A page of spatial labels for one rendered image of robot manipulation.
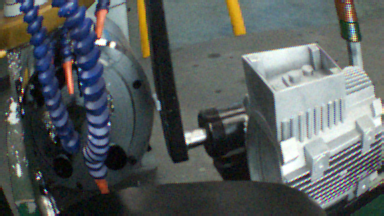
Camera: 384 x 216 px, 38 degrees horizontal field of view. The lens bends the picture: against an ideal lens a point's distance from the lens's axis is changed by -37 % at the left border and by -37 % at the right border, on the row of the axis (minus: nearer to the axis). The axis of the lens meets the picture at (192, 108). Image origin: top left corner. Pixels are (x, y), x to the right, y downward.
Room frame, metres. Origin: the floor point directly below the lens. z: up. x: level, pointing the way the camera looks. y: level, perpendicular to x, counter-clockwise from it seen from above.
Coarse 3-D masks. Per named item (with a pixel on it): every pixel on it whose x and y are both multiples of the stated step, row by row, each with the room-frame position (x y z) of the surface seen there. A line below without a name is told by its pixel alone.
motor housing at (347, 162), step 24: (360, 72) 0.79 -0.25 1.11; (360, 96) 0.74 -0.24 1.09; (264, 120) 0.74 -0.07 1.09; (264, 144) 0.82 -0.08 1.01; (336, 144) 0.69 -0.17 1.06; (264, 168) 0.81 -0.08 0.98; (288, 168) 0.68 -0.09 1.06; (336, 168) 0.67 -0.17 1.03; (360, 168) 0.69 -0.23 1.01; (312, 192) 0.66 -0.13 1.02; (336, 192) 0.68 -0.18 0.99
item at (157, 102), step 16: (144, 0) 0.87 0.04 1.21; (160, 0) 0.85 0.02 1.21; (160, 16) 0.85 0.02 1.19; (160, 32) 0.85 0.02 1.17; (160, 48) 0.85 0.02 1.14; (160, 64) 0.85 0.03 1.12; (160, 80) 0.85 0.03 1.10; (160, 96) 0.85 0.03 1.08; (176, 96) 0.85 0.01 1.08; (160, 112) 0.87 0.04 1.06; (176, 112) 0.85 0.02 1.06; (176, 128) 0.85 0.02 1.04; (176, 144) 0.85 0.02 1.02; (192, 144) 0.86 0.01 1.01; (176, 160) 0.85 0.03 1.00
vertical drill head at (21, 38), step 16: (48, 0) 0.64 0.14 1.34; (80, 0) 0.64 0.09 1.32; (0, 16) 0.68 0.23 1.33; (16, 16) 0.64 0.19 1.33; (48, 16) 0.61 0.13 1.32; (0, 32) 0.62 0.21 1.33; (16, 32) 0.61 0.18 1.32; (48, 32) 0.62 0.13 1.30; (0, 48) 0.64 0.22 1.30; (16, 48) 0.62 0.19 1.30; (16, 64) 0.64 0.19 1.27; (16, 80) 0.65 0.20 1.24; (80, 96) 0.67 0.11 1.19
